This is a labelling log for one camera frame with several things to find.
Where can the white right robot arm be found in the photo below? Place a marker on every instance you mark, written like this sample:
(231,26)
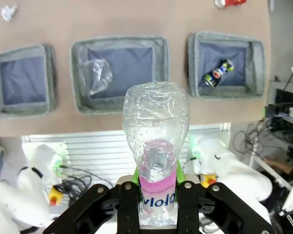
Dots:
(229,165)

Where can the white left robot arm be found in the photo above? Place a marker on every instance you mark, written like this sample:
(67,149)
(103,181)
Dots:
(9,200)

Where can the grey fabric basket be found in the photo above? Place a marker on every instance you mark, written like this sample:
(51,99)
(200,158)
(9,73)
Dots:
(158,73)
(48,80)
(255,68)

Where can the crumpled white paper ball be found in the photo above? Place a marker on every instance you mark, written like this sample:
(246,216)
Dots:
(9,12)

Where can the crushed clear bottle pink label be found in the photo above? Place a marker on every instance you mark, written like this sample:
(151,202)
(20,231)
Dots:
(156,117)

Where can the crushed red soda can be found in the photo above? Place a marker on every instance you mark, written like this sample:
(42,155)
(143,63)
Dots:
(230,3)

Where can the yellow emergency stop button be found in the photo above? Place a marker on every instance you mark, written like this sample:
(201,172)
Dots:
(55,195)
(207,180)

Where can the dark printed drink can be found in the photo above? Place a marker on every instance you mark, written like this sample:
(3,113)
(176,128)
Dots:
(218,73)

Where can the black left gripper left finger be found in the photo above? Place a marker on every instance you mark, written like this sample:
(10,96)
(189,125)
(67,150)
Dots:
(100,209)

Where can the aluminium slotted mounting plate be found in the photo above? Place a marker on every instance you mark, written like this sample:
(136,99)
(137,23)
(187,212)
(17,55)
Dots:
(92,151)

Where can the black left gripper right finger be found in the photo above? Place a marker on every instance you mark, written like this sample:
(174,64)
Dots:
(210,209)

